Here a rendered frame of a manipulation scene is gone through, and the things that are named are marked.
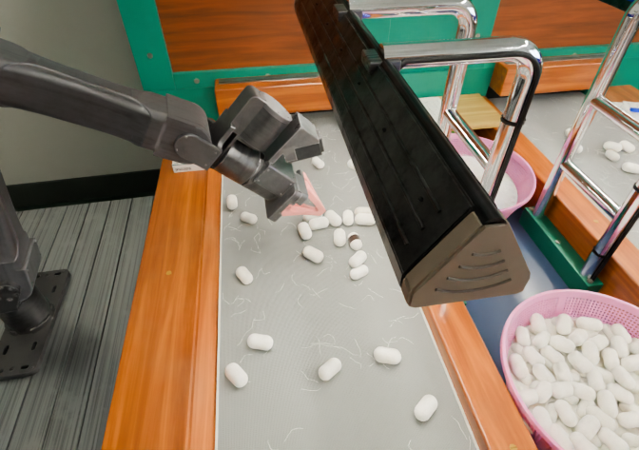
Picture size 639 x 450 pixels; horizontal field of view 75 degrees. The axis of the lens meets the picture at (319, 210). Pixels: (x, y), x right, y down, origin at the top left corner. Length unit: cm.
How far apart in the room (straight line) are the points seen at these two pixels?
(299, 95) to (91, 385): 67
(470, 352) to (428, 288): 35
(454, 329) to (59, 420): 55
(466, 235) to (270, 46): 81
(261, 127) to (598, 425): 55
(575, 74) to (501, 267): 99
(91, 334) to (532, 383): 66
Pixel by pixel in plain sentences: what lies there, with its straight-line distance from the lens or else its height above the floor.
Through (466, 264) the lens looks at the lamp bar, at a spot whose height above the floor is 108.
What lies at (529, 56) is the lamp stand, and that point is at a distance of 47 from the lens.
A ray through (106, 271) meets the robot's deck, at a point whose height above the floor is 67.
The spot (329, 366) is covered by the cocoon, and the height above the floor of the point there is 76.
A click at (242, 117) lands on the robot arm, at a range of 56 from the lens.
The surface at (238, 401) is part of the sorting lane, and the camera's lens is 58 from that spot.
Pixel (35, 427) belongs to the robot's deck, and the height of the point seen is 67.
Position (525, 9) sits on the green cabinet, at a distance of 117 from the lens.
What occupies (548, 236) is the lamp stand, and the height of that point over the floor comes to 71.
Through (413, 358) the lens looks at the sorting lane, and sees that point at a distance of 61.
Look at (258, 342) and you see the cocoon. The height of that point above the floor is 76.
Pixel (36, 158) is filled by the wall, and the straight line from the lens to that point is 217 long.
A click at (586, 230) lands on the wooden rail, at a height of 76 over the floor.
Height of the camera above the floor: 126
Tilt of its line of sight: 42 degrees down
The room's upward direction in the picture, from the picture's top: straight up
